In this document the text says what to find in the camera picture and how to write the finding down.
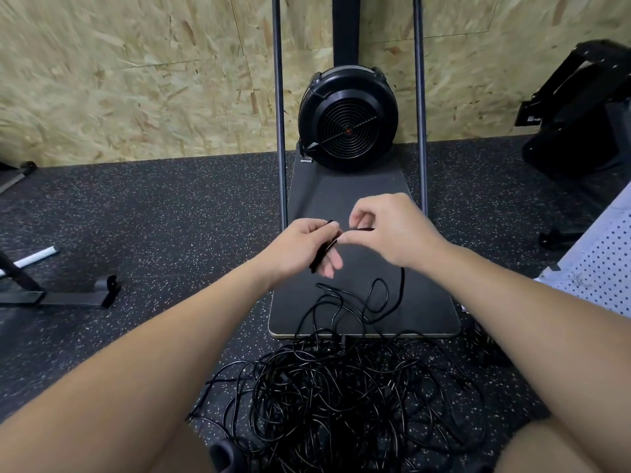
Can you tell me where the black central machine column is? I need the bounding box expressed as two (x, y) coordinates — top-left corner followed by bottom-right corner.
(331, 0), (368, 70)

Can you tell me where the black round fan flywheel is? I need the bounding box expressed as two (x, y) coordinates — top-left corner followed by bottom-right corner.
(297, 65), (399, 172)

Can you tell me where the white perforated panel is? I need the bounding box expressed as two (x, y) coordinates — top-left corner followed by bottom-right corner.
(534, 181), (631, 319)

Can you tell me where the thin black cable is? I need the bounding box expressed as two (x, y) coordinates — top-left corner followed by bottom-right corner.
(309, 219), (406, 340)

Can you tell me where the black exercise machine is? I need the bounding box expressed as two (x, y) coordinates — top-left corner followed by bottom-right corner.
(514, 39), (631, 182)

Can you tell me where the black metal rack base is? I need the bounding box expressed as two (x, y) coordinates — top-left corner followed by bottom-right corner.
(0, 250), (122, 311)

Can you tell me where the black platform board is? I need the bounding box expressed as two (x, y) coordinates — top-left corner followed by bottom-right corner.
(268, 156), (462, 339)

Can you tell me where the white tube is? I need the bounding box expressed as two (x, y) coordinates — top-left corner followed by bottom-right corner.
(0, 245), (59, 279)

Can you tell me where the dark metal upright pole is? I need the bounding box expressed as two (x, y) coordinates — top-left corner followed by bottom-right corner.
(270, 0), (290, 233)
(412, 0), (429, 214)

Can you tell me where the tangle of black cables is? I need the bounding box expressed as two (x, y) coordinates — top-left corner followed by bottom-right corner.
(186, 278), (511, 473)

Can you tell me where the person's left leg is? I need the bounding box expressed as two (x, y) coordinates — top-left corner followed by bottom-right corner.
(148, 421), (219, 473)

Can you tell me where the person's left forearm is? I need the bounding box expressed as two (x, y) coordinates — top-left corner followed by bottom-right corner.
(0, 258), (278, 473)

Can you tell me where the person's left hand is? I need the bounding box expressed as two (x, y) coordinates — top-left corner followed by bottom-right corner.
(256, 218), (344, 291)

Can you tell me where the person's leg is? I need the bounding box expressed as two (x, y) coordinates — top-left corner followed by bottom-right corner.
(148, 421), (219, 473)
(493, 415), (612, 473)

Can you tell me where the black round weight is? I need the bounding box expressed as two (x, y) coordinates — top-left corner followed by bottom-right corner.
(209, 437), (248, 473)

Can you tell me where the person's right forearm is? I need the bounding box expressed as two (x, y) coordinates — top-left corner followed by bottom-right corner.
(433, 243), (631, 425)

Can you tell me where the person's right hand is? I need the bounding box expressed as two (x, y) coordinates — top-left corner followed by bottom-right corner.
(338, 193), (455, 270)

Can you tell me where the person's right leg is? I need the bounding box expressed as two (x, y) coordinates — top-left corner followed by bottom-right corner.
(493, 415), (612, 473)

